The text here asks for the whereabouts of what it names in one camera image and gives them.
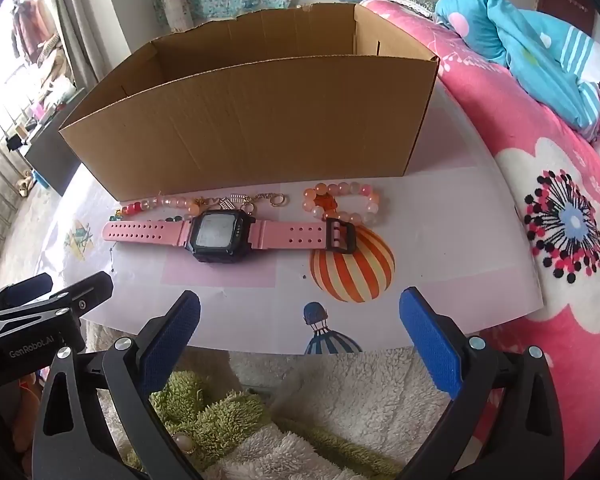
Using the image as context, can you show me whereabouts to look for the green fluffy towel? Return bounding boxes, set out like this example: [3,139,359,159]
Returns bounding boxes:
[147,370,401,480]

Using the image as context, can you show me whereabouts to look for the blue quilt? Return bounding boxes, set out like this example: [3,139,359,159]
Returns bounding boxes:
[434,0,600,131]

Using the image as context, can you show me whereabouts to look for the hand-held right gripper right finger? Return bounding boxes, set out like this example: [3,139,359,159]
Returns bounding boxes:
[399,286,566,480]

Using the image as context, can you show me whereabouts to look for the gold clasp chain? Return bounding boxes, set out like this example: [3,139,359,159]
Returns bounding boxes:
[252,191,286,209]

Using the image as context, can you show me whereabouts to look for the grey curtain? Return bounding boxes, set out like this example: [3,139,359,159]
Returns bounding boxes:
[47,0,111,86]

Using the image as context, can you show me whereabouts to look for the pink floral blanket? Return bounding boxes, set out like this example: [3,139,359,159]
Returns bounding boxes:
[360,0,600,480]

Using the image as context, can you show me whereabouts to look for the dark cabinet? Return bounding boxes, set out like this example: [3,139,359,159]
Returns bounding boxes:
[22,87,86,196]

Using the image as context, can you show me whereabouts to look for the lace trimmed pillow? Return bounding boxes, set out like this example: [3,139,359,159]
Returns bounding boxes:
[385,0,438,18]

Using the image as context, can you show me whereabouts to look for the brown cardboard box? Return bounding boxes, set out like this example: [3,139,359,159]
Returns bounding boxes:
[58,2,440,202]

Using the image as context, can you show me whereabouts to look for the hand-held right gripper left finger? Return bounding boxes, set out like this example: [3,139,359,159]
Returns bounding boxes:
[31,290,203,480]

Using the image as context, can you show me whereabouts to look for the peach bead bracelet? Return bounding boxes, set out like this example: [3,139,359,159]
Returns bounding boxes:
[302,182,385,226]

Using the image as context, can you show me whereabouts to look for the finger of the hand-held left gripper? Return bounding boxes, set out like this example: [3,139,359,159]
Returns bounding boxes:
[30,271,115,322]
[0,272,54,313]

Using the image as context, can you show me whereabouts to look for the rolled white paper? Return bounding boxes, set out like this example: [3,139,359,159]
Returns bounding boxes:
[158,0,196,31]

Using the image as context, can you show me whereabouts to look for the multicolour bead bracelet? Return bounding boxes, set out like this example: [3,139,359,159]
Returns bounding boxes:
[111,195,203,225]

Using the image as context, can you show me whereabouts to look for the pink strap digital watch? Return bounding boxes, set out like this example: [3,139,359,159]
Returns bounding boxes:
[102,210,357,263]

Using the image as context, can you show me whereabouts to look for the reddish brown hanging coat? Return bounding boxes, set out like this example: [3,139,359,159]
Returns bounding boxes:
[10,0,48,61]

